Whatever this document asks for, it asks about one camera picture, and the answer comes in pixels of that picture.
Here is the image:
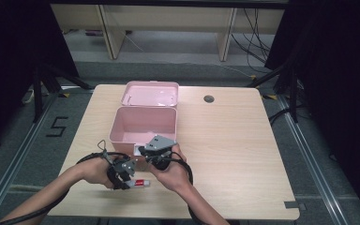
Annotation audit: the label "black hanging cables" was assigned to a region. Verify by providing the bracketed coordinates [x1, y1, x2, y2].
[230, 7, 274, 75]

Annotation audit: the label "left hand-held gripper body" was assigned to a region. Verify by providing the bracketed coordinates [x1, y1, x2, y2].
[107, 157, 138, 190]

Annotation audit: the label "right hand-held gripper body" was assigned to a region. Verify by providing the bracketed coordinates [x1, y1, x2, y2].
[143, 134, 178, 172]

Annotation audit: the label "black metal stand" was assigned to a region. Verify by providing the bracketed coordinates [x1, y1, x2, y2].
[247, 60, 300, 124]
[32, 64, 95, 124]

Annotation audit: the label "white and red tube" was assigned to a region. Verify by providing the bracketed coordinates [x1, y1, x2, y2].
[127, 178, 151, 188]

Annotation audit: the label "pink storage box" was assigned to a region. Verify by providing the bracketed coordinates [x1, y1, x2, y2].
[109, 80, 180, 172]

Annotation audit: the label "person's right hand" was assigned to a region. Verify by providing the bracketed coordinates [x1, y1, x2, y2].
[148, 144, 192, 193]

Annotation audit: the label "person's left hand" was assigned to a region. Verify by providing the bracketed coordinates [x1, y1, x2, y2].
[76, 157, 115, 189]

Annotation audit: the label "metal floor rail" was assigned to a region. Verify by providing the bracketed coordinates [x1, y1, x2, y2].
[0, 93, 59, 225]
[276, 93, 352, 225]

